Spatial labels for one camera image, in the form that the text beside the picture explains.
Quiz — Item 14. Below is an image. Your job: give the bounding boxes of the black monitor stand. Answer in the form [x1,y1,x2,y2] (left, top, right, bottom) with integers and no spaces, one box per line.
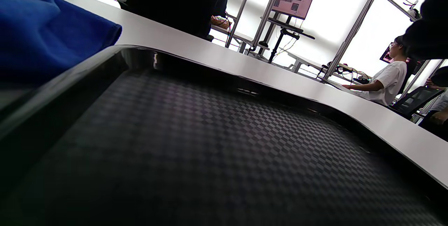
[257,18,315,64]

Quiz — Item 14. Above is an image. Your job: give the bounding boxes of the flat computer monitor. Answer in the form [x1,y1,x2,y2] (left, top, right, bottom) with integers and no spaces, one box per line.
[380,46,394,64]
[271,0,318,20]

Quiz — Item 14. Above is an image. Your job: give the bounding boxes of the black mesh chair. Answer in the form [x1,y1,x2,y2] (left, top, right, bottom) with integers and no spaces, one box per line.
[388,86,445,120]

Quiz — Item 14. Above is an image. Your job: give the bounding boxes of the black plastic tray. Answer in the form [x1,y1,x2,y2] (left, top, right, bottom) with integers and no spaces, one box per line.
[0,45,448,226]

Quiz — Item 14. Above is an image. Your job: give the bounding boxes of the person's left hand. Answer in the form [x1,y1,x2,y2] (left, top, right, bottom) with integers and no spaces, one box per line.
[313,0,448,60]

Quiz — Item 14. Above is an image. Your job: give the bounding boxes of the blue rectangular towel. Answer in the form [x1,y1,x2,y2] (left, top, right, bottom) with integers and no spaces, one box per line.
[0,0,123,84]

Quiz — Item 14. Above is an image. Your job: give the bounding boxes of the aluminium post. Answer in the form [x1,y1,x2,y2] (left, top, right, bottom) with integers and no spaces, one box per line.
[322,0,387,79]
[252,0,287,46]

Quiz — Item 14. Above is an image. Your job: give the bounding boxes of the colourful patterned pouch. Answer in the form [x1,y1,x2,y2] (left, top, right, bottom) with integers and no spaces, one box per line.
[210,15,231,30]

